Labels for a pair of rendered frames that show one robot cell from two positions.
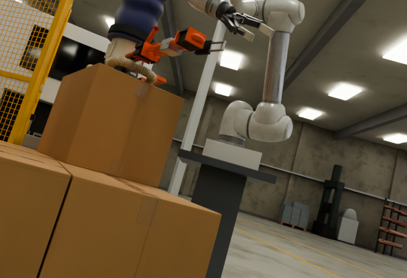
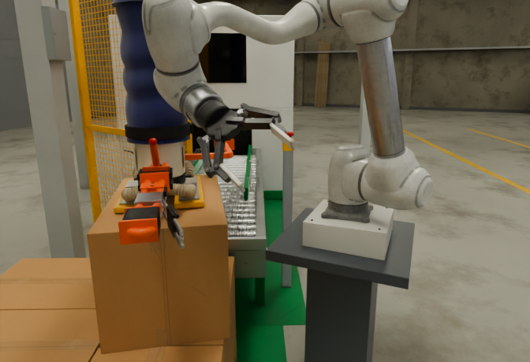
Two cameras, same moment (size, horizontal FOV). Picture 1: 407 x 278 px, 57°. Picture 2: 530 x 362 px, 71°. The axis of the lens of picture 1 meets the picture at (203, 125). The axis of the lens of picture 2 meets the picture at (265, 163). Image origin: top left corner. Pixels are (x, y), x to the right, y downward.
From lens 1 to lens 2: 1.09 m
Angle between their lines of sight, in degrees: 31
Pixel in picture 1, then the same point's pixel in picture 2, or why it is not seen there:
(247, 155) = (364, 240)
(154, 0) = not seen: hidden behind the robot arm
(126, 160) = (173, 325)
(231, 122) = (337, 185)
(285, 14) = (366, 13)
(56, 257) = not seen: outside the picture
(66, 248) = not seen: outside the picture
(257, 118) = (369, 181)
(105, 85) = (107, 256)
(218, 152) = (322, 238)
